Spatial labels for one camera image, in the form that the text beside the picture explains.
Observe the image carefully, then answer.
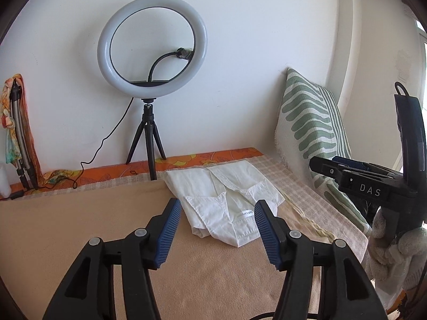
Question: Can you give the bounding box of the green striped cushion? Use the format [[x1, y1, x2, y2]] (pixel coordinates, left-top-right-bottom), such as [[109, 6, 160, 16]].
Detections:
[[274, 67, 372, 235]]

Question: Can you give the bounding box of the black mini tripod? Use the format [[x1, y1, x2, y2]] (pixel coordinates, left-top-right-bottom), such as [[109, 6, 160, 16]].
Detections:
[[126, 98, 167, 181]]

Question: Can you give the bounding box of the window frame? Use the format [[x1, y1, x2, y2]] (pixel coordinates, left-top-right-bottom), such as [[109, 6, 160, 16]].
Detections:
[[412, 17, 427, 114]]

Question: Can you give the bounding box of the black power cable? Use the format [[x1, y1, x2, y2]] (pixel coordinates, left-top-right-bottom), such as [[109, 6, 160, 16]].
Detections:
[[0, 98, 135, 201]]

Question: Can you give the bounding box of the person's right hand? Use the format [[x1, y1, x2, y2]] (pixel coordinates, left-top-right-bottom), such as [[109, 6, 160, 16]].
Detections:
[[365, 207, 427, 290]]

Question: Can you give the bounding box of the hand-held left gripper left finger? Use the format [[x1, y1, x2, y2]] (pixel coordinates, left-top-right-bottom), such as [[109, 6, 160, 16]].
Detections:
[[43, 198, 183, 320]]

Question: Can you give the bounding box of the white shirt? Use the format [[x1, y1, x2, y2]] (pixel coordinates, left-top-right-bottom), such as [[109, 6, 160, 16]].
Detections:
[[164, 160, 286, 248]]

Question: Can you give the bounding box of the grey folded tripod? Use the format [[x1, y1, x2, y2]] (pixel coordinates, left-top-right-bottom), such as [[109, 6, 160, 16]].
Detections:
[[9, 78, 39, 189]]

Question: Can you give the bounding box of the cream checked blanket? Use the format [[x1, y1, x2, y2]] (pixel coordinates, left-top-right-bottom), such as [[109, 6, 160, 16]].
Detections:
[[20, 155, 369, 274]]

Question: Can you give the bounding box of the orange scarf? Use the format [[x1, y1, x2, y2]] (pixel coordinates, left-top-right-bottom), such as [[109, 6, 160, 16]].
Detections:
[[17, 75, 42, 182]]

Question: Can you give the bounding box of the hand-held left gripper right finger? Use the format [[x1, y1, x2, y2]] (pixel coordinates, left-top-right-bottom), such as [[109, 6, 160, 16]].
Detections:
[[254, 199, 389, 320]]

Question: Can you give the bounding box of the beige blanket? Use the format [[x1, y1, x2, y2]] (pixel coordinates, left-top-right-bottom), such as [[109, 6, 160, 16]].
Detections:
[[0, 182, 334, 320]]

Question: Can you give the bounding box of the orange patterned bedsheet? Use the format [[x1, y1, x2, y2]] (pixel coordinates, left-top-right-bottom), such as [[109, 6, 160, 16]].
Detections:
[[8, 147, 264, 192]]

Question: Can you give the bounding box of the white ring light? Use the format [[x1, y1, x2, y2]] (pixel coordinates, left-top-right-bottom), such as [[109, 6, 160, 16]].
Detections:
[[97, 0, 208, 99]]

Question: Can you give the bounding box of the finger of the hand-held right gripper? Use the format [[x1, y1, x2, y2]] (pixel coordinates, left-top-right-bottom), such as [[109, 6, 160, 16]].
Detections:
[[332, 155, 401, 174], [309, 156, 404, 182]]

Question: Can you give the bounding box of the colourful patterned scarf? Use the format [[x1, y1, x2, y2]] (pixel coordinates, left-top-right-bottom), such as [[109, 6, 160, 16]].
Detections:
[[0, 75, 25, 165]]

